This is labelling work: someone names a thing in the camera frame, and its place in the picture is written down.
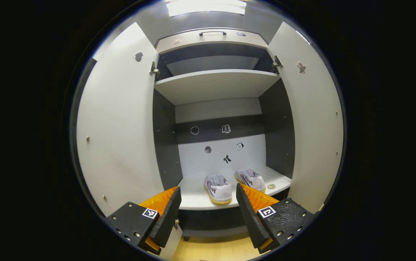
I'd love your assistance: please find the grey shoe cabinet door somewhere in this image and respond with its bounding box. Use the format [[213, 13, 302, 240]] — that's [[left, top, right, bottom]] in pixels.
[[76, 22, 183, 260], [267, 22, 344, 214]]

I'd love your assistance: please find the large ceiling light panel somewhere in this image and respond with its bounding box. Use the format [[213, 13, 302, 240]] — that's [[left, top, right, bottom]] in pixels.
[[166, 0, 247, 17]]

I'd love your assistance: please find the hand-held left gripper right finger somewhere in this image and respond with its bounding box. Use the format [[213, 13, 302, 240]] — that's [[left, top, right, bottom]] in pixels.
[[236, 183, 316, 253]]

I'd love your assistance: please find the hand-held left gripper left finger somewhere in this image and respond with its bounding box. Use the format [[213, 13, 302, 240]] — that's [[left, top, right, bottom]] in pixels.
[[105, 187, 182, 255]]

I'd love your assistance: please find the grey shoe cabinet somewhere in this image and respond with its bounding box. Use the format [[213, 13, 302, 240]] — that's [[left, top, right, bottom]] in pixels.
[[153, 27, 295, 241]]

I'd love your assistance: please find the white striped shoe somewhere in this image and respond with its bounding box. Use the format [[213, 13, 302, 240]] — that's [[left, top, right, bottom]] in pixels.
[[235, 168, 266, 192], [204, 174, 232, 205]]

